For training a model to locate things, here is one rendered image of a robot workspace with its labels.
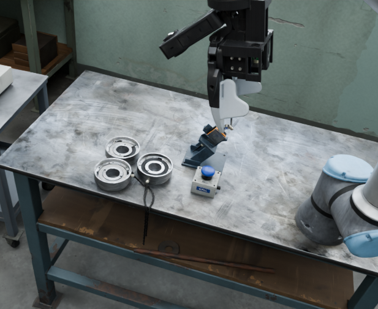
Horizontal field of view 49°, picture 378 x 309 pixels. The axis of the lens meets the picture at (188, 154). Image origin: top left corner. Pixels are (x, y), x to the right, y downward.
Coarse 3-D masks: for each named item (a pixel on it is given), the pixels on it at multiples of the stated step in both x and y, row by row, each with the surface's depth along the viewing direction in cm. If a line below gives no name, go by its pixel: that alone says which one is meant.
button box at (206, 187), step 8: (200, 168) 122; (200, 176) 119; (216, 176) 120; (192, 184) 118; (200, 184) 117; (208, 184) 117; (216, 184) 118; (192, 192) 120; (200, 192) 119; (208, 192) 118
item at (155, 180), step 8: (144, 160) 124; (168, 160) 124; (152, 168) 125; (160, 168) 124; (168, 168) 123; (144, 176) 119; (152, 176) 118; (160, 176) 118; (168, 176) 121; (152, 184) 120; (160, 184) 121
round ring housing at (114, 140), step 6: (114, 138) 129; (120, 138) 130; (126, 138) 130; (132, 138) 129; (108, 144) 128; (120, 144) 128; (126, 144) 129; (132, 144) 129; (138, 144) 128; (108, 150) 125; (114, 150) 126; (120, 150) 129; (126, 150) 129; (138, 150) 125; (108, 156) 123; (114, 156) 122; (132, 156) 123; (138, 156) 127; (132, 162) 126
